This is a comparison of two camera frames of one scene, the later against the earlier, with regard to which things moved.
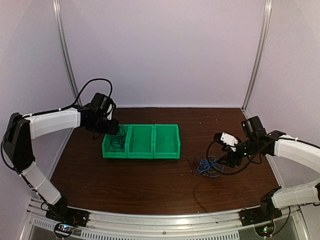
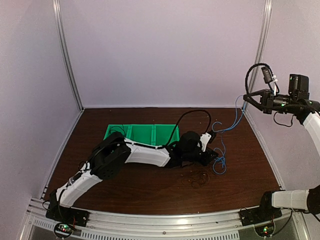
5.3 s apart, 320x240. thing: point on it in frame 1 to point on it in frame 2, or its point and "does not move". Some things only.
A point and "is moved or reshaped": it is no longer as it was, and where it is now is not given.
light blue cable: [209, 167] to [236, 118]
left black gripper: [113, 129] to [207, 160]
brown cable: [191, 164] is moved or reshaped
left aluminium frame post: [57, 7] does not move
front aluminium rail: [118, 225] does not move
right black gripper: [230, 158] to [267, 108]
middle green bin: [140, 142] does not move
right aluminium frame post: [268, 9] does not move
